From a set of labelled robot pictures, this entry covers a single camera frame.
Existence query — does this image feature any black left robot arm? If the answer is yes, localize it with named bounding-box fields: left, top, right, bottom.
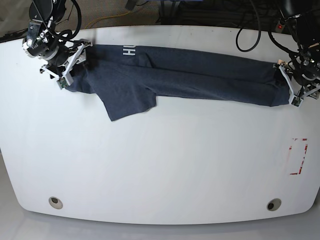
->
left=276, top=0, right=320, bottom=86

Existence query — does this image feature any dark blue T-shirt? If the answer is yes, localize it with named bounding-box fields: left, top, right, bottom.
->
left=68, top=45, right=290, bottom=121

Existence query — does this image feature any right table cable grommet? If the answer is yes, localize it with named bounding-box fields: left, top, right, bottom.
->
left=266, top=198, right=282, bottom=212

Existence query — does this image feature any yellow cable on floor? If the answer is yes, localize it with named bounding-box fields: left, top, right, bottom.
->
left=86, top=13, right=131, bottom=29

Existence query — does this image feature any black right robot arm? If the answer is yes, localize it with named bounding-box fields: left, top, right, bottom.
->
left=22, top=0, right=73, bottom=67

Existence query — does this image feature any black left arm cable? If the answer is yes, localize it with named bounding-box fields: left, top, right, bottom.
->
left=235, top=0, right=308, bottom=66

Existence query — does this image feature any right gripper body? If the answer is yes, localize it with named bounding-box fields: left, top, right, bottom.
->
left=22, top=21, right=73, bottom=59

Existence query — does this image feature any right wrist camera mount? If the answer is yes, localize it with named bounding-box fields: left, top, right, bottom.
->
left=39, top=39, right=93, bottom=89

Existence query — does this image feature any red tape rectangle marking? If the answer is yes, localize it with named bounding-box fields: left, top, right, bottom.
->
left=286, top=138, right=308, bottom=176

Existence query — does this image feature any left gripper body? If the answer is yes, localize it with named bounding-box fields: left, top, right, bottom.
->
left=289, top=44, right=320, bottom=87

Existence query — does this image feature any table cable grommet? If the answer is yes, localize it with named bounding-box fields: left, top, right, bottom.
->
left=266, top=198, right=282, bottom=212
left=48, top=197, right=63, bottom=210

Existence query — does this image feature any left table cable grommet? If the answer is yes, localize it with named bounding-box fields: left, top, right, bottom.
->
left=48, top=197, right=63, bottom=210

